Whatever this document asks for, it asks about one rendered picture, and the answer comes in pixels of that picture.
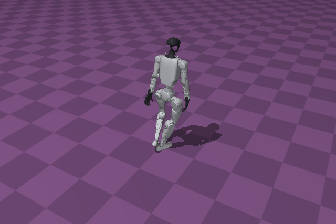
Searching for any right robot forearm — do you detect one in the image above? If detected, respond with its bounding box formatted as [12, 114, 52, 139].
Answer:
[182, 79, 190, 99]

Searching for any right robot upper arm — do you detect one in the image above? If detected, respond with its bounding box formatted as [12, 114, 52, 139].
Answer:
[178, 59, 188, 85]

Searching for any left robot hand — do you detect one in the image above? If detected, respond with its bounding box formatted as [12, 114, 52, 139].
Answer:
[144, 88, 153, 106]

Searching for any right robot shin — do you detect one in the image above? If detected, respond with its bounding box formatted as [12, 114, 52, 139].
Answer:
[160, 123, 175, 147]

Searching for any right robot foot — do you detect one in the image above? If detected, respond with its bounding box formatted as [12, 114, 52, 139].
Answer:
[156, 142, 172, 151]

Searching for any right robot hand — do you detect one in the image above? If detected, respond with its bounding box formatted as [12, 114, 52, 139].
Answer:
[182, 97, 190, 112]

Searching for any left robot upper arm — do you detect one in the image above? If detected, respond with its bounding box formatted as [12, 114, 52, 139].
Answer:
[153, 55, 162, 78]

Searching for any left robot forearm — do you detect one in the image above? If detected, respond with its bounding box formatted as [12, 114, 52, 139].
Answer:
[149, 75, 157, 93]

